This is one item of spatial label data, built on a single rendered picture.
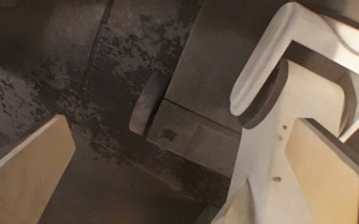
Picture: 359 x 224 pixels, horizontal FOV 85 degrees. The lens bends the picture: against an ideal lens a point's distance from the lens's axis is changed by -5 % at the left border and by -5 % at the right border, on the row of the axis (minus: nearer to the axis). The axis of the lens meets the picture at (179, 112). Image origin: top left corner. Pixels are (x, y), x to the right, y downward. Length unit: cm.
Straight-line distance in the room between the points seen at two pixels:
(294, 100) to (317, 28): 10
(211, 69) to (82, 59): 50
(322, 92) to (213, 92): 24
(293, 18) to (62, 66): 78
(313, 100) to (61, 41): 78
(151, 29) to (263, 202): 57
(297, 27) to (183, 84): 29
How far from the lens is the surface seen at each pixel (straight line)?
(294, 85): 35
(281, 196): 27
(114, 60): 76
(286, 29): 34
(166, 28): 67
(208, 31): 48
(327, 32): 34
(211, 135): 55
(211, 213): 101
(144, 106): 55
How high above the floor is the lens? 65
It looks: 60 degrees down
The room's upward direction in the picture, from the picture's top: 156 degrees counter-clockwise
